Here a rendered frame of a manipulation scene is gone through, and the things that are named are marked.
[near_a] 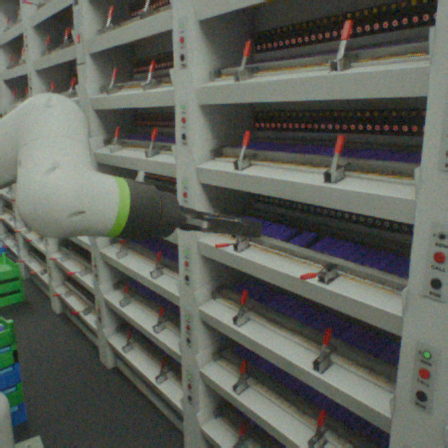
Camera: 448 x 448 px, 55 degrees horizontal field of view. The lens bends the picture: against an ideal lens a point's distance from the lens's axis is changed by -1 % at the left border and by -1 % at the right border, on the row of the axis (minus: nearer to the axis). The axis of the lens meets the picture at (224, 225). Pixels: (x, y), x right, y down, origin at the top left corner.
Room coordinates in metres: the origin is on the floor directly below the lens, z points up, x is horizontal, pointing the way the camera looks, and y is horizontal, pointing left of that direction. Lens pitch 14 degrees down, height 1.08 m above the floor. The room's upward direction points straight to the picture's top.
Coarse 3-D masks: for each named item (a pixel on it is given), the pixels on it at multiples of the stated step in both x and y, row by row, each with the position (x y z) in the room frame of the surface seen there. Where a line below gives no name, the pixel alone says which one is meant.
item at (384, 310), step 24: (240, 216) 1.23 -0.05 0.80; (312, 216) 1.04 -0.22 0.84; (216, 240) 1.10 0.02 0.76; (408, 240) 0.85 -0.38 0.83; (240, 264) 1.00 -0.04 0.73; (264, 264) 0.93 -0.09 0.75; (288, 264) 0.91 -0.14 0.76; (288, 288) 0.88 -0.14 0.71; (312, 288) 0.82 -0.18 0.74; (336, 288) 0.78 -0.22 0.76; (360, 288) 0.76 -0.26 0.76; (360, 312) 0.73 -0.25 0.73; (384, 312) 0.69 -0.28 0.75
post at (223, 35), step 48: (192, 0) 1.14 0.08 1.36; (192, 48) 1.14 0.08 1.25; (240, 48) 1.23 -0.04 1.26; (192, 96) 1.14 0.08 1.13; (192, 144) 1.14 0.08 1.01; (192, 192) 1.15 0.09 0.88; (240, 192) 1.23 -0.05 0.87; (192, 240) 1.15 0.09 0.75; (192, 288) 1.15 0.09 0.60; (192, 432) 1.17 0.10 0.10
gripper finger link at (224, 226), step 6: (204, 216) 0.67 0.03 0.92; (216, 222) 0.68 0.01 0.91; (222, 222) 0.69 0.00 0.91; (228, 222) 0.70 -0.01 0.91; (234, 222) 0.71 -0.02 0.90; (240, 222) 0.72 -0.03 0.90; (204, 228) 0.66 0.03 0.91; (210, 228) 0.68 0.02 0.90; (216, 228) 0.68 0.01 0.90; (222, 228) 0.69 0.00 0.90; (228, 228) 0.70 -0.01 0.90; (234, 228) 0.71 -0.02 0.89; (234, 234) 0.71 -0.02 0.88; (240, 234) 0.72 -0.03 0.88
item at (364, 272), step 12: (252, 240) 1.03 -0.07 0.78; (264, 240) 1.00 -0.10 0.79; (276, 240) 0.98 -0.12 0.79; (288, 252) 0.94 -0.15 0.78; (300, 252) 0.91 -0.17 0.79; (312, 252) 0.89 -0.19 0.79; (324, 264) 0.86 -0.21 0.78; (336, 264) 0.83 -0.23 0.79; (348, 264) 0.81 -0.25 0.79; (360, 276) 0.79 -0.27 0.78; (372, 276) 0.77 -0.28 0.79; (384, 276) 0.75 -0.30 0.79; (396, 276) 0.74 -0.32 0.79; (396, 288) 0.73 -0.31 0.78
